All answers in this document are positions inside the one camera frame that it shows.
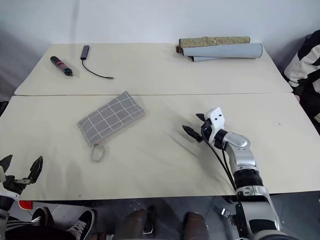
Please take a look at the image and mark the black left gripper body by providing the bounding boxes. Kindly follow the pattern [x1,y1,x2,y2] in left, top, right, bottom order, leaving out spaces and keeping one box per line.
[0,174,32,196]

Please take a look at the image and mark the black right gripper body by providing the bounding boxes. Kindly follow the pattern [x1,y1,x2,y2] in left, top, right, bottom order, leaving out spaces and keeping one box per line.
[199,120,216,147]

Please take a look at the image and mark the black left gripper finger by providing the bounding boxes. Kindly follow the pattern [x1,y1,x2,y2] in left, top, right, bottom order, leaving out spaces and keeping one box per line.
[23,155,44,185]
[0,154,14,174]

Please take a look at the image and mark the grey checked fabric pouch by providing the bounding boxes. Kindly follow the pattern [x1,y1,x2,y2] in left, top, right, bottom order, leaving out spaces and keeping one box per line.
[77,90,146,163]

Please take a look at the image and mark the red plastic item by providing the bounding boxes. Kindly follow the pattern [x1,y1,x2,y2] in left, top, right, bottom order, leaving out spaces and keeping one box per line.
[18,199,34,211]

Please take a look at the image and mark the black sneaker with white laces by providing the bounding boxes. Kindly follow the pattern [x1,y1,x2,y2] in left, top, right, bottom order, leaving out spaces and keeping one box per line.
[66,209,97,240]
[31,206,55,227]

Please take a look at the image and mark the black trousers with white stripes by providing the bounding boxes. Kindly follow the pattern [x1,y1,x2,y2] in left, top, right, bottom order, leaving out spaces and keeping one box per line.
[4,216,76,240]

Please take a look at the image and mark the large grey rolled mat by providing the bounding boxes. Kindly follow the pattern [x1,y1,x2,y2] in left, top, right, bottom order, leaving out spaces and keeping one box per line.
[182,42,263,57]

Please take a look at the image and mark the cork patterned rolled mat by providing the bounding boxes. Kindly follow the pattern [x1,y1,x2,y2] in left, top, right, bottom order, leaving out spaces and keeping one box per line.
[178,36,251,48]

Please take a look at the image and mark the dark brown rounded shape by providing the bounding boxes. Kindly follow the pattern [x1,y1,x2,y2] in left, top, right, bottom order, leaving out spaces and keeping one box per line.
[117,204,157,240]
[182,211,210,240]

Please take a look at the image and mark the black and red marker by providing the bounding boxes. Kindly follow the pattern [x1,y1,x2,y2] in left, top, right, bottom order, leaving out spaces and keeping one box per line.
[49,56,75,77]

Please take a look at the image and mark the black white striped cloth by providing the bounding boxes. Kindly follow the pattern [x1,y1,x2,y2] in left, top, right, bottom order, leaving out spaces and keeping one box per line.
[283,29,320,121]

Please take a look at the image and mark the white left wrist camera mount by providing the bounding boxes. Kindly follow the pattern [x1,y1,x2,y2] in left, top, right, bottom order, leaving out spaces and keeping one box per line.
[0,165,21,201]

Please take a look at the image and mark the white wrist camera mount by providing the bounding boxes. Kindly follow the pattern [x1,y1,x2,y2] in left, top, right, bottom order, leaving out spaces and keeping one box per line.
[0,165,21,201]
[203,106,228,147]

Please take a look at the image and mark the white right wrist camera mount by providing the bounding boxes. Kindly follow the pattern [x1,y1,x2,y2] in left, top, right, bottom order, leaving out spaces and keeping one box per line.
[203,106,228,147]

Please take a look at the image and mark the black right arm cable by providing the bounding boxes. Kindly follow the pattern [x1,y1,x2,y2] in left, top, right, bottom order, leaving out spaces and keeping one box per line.
[201,128,238,194]

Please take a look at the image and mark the silver metal bracket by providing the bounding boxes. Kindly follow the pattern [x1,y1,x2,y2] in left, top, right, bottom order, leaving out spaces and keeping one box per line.
[219,206,237,226]

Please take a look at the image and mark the dark USB hub with cable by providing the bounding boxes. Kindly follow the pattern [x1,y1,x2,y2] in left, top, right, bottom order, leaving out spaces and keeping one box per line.
[79,45,116,80]

